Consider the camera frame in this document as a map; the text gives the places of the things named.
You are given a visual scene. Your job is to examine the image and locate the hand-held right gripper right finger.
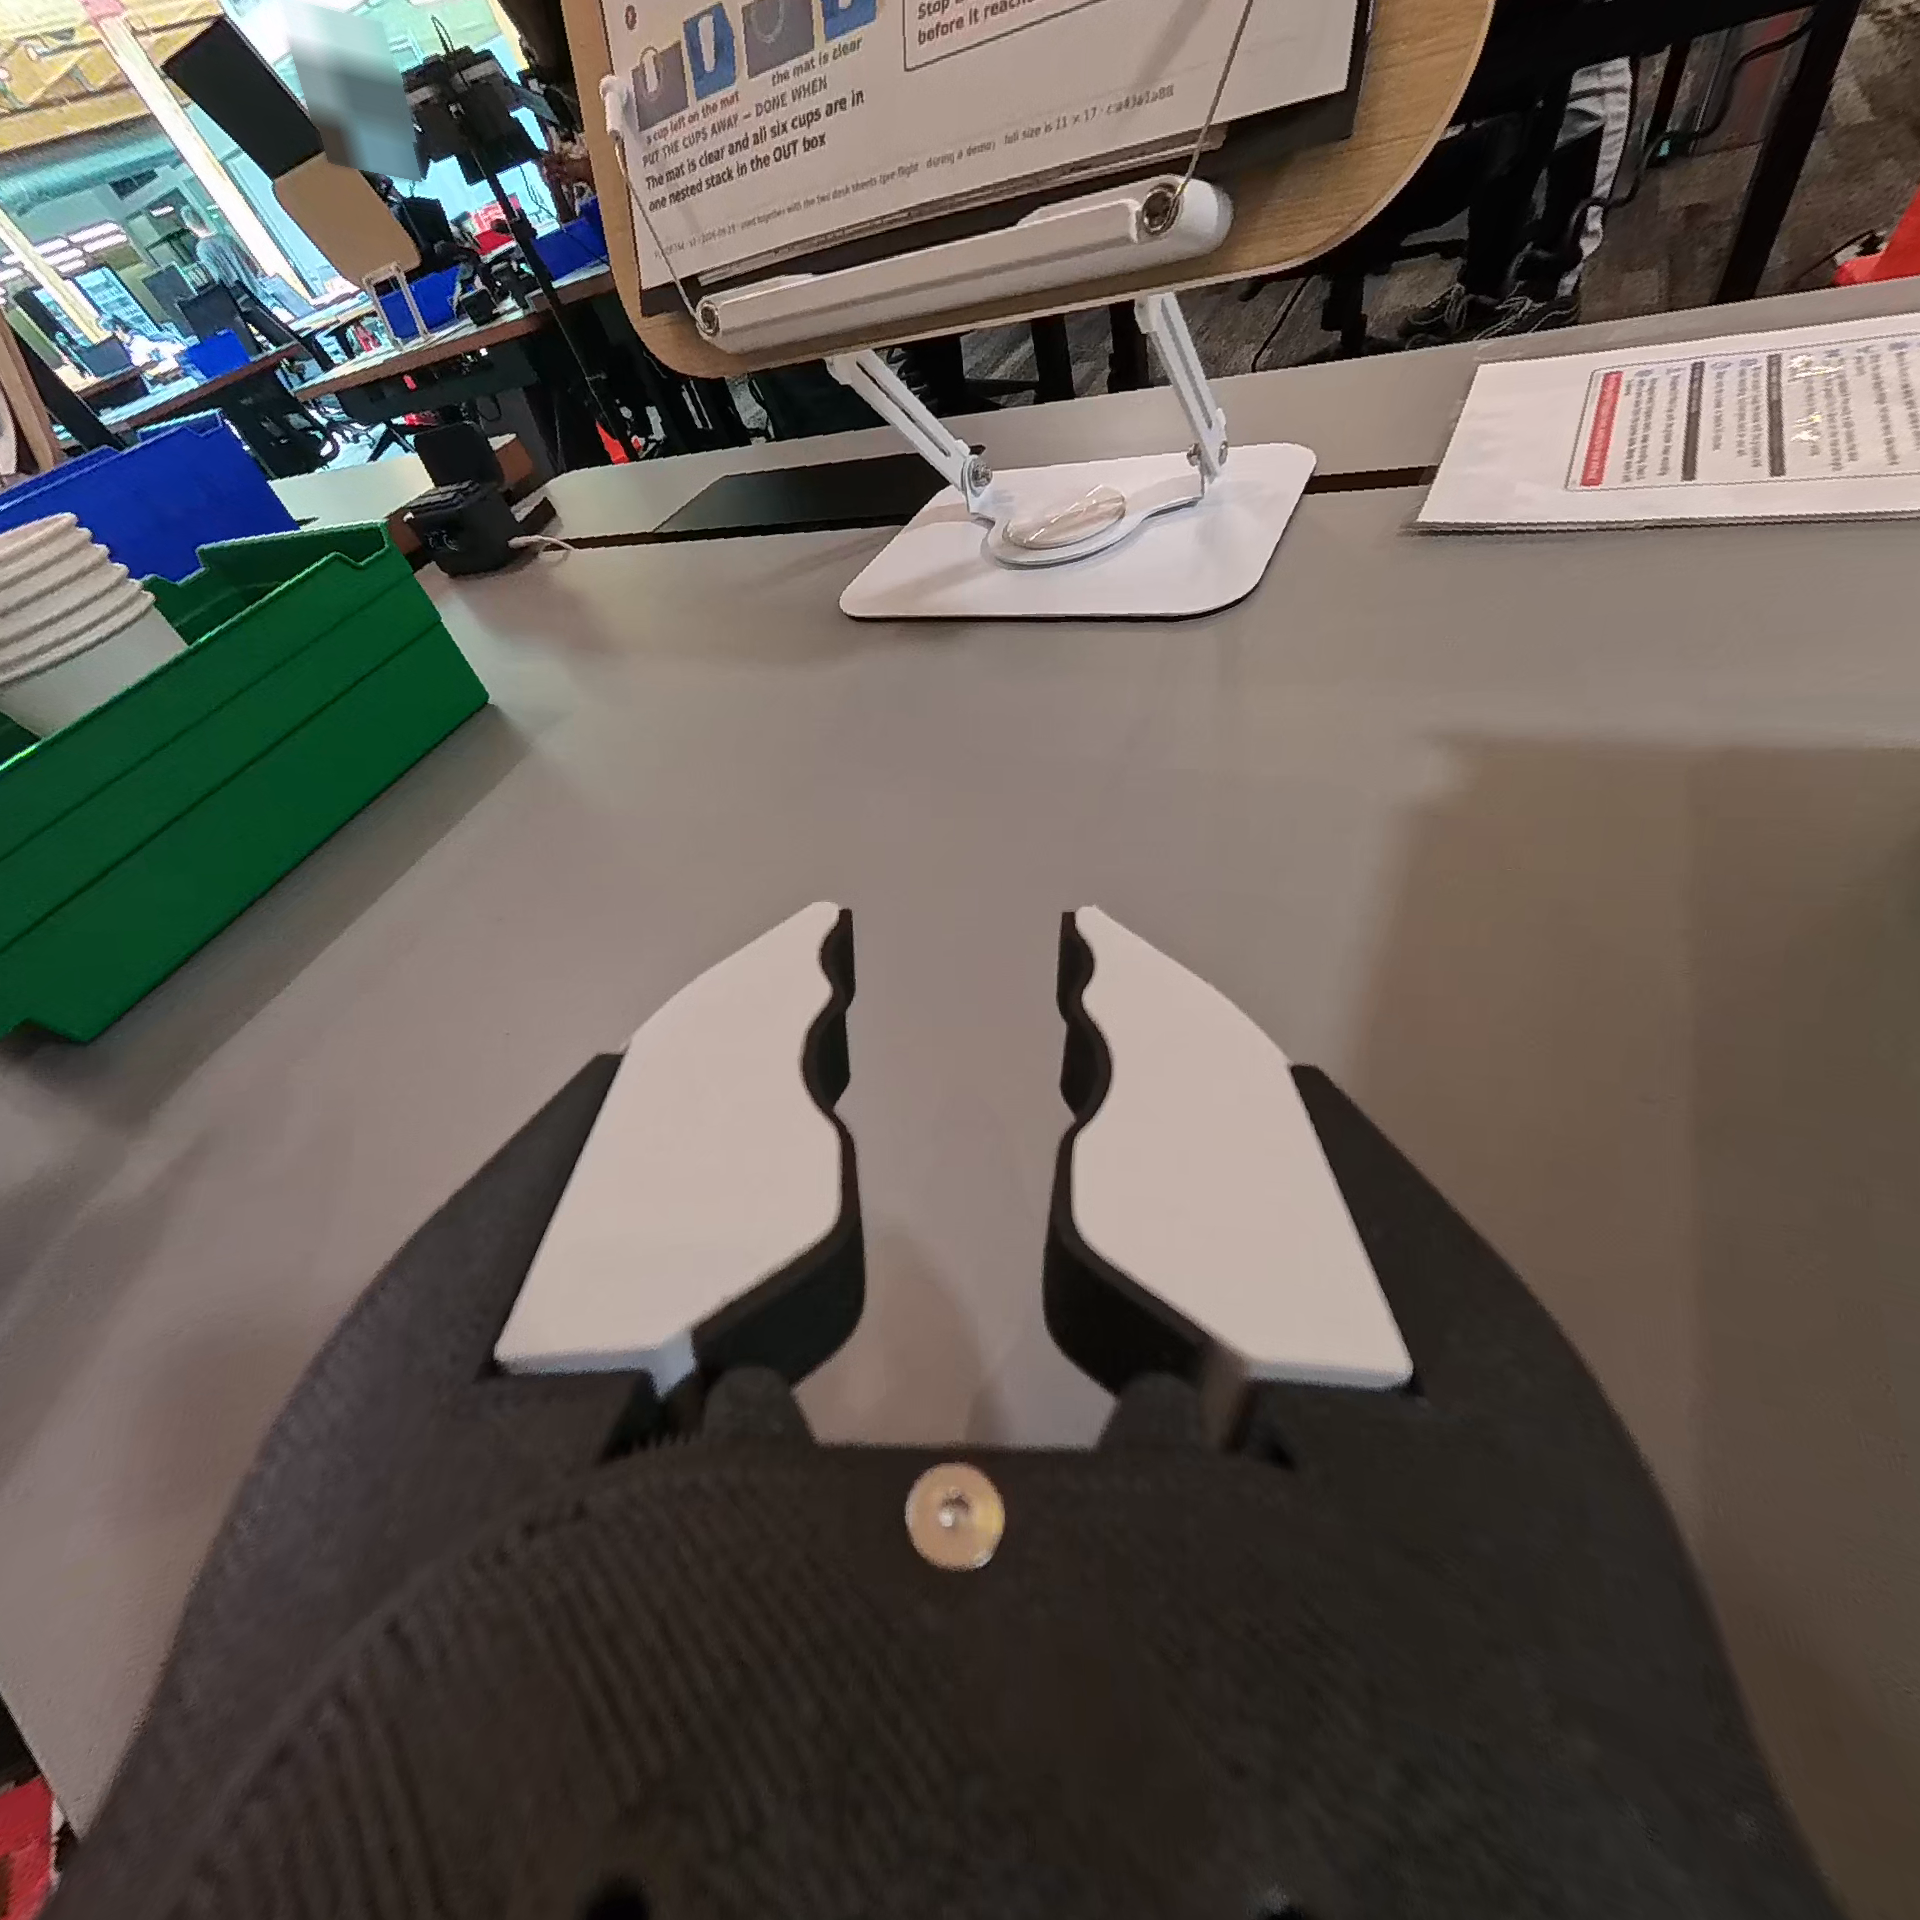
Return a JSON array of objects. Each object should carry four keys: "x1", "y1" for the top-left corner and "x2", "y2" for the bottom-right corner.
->
[{"x1": 1041, "y1": 903, "x2": 1416, "y2": 1446}]

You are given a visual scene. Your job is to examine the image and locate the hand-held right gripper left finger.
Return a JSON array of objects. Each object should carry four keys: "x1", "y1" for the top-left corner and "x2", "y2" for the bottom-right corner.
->
[{"x1": 492, "y1": 899, "x2": 870, "y2": 1404}]

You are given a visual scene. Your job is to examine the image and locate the green plastic bin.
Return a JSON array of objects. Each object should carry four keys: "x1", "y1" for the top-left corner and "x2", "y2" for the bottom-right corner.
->
[{"x1": 0, "y1": 524, "x2": 492, "y2": 1042}]

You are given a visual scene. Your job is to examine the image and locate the stack of nested paper cups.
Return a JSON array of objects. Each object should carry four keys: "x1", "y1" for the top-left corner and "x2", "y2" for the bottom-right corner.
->
[{"x1": 0, "y1": 511, "x2": 190, "y2": 740}]

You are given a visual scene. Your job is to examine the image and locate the grey desk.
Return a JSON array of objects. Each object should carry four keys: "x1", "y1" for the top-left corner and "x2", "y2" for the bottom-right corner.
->
[{"x1": 0, "y1": 275, "x2": 1920, "y2": 1848}]

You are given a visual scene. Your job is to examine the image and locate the black battery charging case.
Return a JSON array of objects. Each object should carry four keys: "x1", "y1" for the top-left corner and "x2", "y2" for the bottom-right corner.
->
[{"x1": 403, "y1": 421, "x2": 523, "y2": 579}]

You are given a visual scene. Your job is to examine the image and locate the grey table wooden edge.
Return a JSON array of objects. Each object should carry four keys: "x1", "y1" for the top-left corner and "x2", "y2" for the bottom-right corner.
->
[{"x1": 265, "y1": 446, "x2": 520, "y2": 529}]

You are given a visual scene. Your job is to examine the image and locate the long wooden edged table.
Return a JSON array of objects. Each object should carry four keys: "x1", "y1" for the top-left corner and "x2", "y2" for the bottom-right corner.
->
[{"x1": 73, "y1": 305, "x2": 602, "y2": 452}]

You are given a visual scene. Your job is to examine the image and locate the laminated paper card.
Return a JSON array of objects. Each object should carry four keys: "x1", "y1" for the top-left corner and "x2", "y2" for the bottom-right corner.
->
[{"x1": 1406, "y1": 332, "x2": 1920, "y2": 533}]

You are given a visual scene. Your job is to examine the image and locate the plain wooden board stand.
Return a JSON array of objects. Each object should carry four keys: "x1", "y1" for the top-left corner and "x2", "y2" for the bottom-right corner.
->
[{"x1": 161, "y1": 21, "x2": 422, "y2": 281}]

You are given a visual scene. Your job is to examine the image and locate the orange traffic cone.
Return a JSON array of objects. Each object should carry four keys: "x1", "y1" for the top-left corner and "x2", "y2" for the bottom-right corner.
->
[{"x1": 1836, "y1": 193, "x2": 1920, "y2": 294}]

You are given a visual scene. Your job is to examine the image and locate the wooden table black legs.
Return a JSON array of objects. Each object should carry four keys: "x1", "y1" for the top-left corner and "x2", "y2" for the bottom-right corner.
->
[{"x1": 1709, "y1": 0, "x2": 1870, "y2": 302}]

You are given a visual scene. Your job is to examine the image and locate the black camera on tripod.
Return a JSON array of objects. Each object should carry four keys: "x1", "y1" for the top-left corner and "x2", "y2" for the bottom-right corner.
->
[{"x1": 403, "y1": 52, "x2": 602, "y2": 452}]

